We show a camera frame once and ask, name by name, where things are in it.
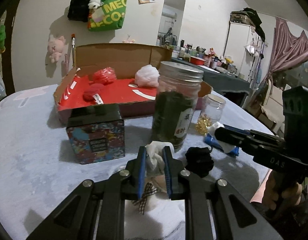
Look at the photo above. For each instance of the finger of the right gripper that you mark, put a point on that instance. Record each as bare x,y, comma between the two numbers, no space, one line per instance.
230,135

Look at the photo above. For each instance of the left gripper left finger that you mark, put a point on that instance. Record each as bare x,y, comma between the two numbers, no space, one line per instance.
96,210

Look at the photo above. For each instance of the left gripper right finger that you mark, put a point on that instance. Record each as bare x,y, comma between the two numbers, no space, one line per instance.
213,210

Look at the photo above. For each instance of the blue tissue packet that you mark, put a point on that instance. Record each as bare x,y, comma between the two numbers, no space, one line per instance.
222,146

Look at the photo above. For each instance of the black scrunchie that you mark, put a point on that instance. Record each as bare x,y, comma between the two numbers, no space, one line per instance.
199,160

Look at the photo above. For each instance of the white tissue wad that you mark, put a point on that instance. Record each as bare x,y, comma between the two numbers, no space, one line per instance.
154,157

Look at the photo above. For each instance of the white plush with plaid bow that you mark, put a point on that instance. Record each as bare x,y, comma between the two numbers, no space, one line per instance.
154,216

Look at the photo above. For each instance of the person right hand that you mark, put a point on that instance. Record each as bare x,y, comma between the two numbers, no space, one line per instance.
277,194

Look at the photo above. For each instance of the small jar with yellow capsules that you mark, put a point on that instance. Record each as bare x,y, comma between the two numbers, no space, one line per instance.
211,112

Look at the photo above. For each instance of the green tablecloth side table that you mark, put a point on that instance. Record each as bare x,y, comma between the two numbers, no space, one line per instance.
231,87

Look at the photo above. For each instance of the glass jar of tea leaves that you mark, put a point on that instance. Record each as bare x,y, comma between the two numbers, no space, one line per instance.
176,100

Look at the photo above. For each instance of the black tin box colourful sides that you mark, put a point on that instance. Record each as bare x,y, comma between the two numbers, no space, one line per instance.
96,133

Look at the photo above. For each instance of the red bowl on side table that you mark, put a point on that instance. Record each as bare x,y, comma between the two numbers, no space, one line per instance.
197,61

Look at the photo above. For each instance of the white wardrobe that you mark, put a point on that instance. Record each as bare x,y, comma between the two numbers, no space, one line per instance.
243,46

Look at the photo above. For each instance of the pink curtain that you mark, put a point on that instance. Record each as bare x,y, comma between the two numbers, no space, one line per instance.
288,51

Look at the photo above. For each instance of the white mesh bath pouf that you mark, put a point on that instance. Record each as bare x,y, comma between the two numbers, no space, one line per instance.
147,76

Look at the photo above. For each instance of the red fuzzy scrunchie with tag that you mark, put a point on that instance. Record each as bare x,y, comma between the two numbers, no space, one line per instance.
91,91

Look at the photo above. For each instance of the cardboard box red inside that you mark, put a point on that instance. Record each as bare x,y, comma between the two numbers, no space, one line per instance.
125,59

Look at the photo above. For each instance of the red plastic mesh bag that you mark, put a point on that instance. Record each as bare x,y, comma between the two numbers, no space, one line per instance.
105,76

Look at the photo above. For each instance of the pink plush fox toy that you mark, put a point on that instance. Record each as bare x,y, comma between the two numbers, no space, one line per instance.
128,40

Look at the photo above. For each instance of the pale pink plush toy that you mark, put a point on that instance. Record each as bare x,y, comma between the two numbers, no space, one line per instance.
55,48

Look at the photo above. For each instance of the green tote bag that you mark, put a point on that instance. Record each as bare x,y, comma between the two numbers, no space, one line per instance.
110,16

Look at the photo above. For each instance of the green plush on door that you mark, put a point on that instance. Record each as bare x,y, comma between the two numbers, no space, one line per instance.
2,38

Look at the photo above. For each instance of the wall mirror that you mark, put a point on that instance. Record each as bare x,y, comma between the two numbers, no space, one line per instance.
171,22

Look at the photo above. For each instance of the small white plush keychain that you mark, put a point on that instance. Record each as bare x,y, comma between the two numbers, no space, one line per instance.
94,4

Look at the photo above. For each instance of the black backpack on wall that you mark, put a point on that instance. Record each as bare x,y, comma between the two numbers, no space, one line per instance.
78,10

